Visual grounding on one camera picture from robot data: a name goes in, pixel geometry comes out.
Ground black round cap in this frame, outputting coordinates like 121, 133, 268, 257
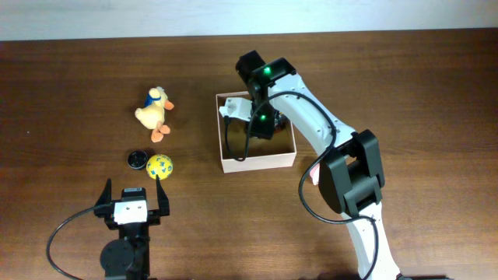
127, 150, 149, 170

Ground yellow ball blue letters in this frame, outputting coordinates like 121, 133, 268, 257
146, 154, 174, 180

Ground white cardboard box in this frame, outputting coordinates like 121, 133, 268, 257
216, 92, 296, 173

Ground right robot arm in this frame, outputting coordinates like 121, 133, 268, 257
236, 51, 402, 279

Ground black cable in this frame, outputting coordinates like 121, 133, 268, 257
45, 206, 96, 280
223, 91, 380, 280

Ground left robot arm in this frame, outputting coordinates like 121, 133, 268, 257
93, 177, 170, 279

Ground pink hat rubber duck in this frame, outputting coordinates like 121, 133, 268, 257
309, 163, 320, 185

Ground red grey toy truck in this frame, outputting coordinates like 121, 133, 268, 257
274, 110, 288, 133

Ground left black cable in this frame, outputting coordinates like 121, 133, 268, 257
45, 206, 96, 280

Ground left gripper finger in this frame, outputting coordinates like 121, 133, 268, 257
156, 175, 170, 211
95, 178, 112, 206

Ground yellow plush duck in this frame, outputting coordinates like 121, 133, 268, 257
135, 86, 174, 143

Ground right black cable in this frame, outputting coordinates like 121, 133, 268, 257
223, 91, 380, 280

